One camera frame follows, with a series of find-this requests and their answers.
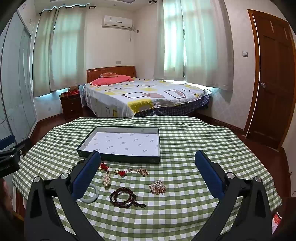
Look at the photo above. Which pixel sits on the red knot tassel charm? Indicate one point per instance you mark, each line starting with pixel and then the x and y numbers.
pixel 104 166
pixel 121 172

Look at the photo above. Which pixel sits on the brown wooden door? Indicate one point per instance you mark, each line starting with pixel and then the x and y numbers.
pixel 270 81

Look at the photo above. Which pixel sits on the red embroidered cushion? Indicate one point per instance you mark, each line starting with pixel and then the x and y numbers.
pixel 108 74

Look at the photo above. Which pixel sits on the rhinestone hair clip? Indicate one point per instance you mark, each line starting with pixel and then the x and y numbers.
pixel 106 179

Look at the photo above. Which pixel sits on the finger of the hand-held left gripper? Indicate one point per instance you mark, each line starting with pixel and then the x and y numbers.
pixel 10 154

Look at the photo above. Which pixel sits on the red boxes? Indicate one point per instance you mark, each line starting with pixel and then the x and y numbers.
pixel 71 93

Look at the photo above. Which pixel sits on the wall light switch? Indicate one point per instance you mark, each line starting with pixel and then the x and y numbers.
pixel 244 54

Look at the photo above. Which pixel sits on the white shallow box tray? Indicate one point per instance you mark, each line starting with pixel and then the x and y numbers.
pixel 120 141

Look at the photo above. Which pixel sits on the brown plush toy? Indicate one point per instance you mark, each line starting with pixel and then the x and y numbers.
pixel 73 88

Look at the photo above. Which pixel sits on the pale jade bangle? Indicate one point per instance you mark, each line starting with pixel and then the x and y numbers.
pixel 86 200

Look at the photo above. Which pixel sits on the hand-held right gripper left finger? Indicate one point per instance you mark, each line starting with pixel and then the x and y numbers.
pixel 85 176

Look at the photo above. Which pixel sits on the white air conditioner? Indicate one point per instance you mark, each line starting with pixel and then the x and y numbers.
pixel 118 22

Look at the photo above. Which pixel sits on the white sheer curtain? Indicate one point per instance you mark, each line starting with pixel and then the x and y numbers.
pixel 205 46
pixel 170 39
pixel 44 58
pixel 69 51

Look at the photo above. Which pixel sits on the bed with patterned sheet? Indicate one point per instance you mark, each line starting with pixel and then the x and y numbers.
pixel 143 97

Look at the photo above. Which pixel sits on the pink pillow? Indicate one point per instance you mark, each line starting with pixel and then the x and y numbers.
pixel 108 80

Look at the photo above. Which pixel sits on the gold pearl brooch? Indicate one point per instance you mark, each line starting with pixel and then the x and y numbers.
pixel 157 187

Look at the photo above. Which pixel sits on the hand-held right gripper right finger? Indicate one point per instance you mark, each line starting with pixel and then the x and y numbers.
pixel 208 176

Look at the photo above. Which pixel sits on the red rectangular object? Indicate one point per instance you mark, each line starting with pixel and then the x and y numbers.
pixel 276 222

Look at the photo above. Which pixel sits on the glass sliding wardrobe door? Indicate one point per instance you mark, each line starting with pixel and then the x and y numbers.
pixel 16 92

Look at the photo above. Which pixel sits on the wooden headboard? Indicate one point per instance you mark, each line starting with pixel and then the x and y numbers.
pixel 111 69

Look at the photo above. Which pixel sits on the dark wooden nightstand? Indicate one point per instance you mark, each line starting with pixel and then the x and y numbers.
pixel 70 106

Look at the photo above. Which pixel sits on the black curtain rod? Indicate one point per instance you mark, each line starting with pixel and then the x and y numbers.
pixel 69 7

